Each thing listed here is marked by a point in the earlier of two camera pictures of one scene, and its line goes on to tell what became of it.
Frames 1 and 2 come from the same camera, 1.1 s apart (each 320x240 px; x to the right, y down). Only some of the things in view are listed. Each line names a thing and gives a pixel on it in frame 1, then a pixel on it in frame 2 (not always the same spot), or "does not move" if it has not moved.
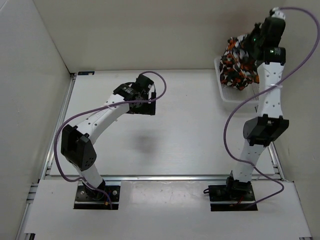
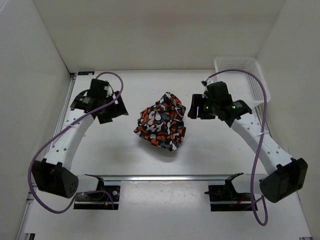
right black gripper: [257, 29] -> [197, 100]
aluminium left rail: [48, 157] does not move
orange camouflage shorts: [238, 67] -> [162, 124]
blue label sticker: [86, 73] does not move
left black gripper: [147, 109] -> [118, 109]
